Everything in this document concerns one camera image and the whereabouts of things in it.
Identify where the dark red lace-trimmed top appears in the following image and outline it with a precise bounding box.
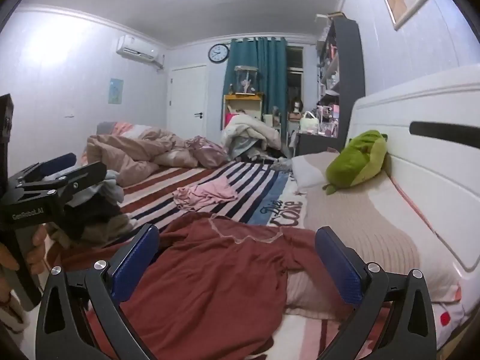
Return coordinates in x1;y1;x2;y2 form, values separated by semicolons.
55;211;362;360

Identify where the pile of grey black clothes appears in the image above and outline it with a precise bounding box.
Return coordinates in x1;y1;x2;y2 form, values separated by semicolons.
46;170;136;249

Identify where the clothes heap on chair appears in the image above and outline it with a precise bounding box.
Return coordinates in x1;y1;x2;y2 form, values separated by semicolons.
220;114;281;159

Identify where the person's left hand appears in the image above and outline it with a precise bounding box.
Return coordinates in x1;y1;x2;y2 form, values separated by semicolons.
0;224;48;308

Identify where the beige rumpled duvet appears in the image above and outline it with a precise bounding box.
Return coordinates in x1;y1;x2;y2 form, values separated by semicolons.
80;122;199;188

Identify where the beige striped pillow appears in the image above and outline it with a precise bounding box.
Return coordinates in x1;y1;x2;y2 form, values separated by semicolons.
292;152;461;303

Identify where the mauve satin garment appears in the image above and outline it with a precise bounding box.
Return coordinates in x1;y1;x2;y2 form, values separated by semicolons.
185;136;229;169

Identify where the pink garment on bed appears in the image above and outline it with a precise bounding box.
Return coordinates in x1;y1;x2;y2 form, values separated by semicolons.
172;176;238;211

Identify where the white air conditioner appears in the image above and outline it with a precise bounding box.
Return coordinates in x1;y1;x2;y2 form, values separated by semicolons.
116;34;164;70

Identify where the white door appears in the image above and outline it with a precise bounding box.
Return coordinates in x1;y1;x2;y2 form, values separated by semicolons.
168;65;208;139

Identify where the green plush toy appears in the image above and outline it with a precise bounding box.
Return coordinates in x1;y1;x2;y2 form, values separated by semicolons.
323;130;388;195

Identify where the striped bed sheet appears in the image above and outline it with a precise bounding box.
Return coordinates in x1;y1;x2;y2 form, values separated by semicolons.
45;158;470;360

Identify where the yellow white shelf unit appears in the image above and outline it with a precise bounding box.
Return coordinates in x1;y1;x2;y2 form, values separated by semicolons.
221;93;263;129

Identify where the glass display case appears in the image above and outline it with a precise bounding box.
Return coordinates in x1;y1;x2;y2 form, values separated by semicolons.
234;66;259;95

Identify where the white bed headboard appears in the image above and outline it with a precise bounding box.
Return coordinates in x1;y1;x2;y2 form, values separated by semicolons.
348;64;479;315

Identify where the white handbag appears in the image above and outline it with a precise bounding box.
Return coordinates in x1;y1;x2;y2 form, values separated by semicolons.
299;111;320;134

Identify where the teal curtain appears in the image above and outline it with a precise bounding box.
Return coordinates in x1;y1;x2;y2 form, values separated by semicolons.
223;37;288;141

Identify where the dark tall bookshelf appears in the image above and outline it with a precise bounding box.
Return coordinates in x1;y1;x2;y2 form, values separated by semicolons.
290;12;365;155

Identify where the blue wall poster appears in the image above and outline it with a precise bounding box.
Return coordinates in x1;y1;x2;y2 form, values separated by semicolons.
108;78;124;105

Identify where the round wall clock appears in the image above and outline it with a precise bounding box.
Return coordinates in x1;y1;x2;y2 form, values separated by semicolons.
208;43;230;64

